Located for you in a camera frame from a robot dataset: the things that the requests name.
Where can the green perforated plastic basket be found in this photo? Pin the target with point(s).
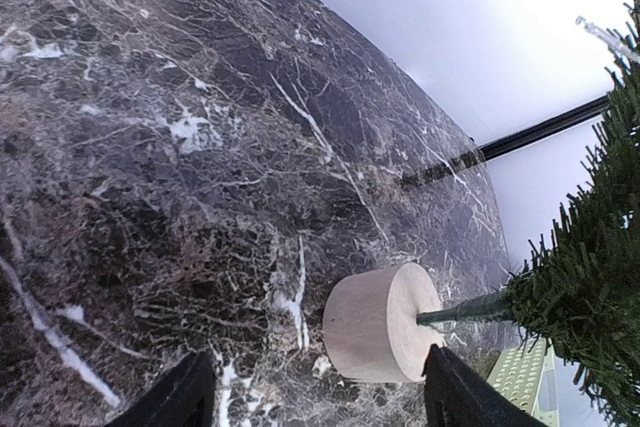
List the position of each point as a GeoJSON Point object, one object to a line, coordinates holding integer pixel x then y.
{"type": "Point", "coordinates": [526, 377]}

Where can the small green christmas tree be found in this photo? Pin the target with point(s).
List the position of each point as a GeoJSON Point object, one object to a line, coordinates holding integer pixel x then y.
{"type": "Point", "coordinates": [579, 292]}

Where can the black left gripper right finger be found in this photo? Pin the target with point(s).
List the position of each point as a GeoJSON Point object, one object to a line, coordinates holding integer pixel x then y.
{"type": "Point", "coordinates": [456, 396]}

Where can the pink tree pot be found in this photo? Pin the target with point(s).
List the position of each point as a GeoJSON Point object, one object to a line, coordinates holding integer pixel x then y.
{"type": "Point", "coordinates": [369, 324]}

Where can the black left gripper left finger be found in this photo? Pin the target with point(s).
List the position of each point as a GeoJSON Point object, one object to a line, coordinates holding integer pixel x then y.
{"type": "Point", "coordinates": [183, 396]}

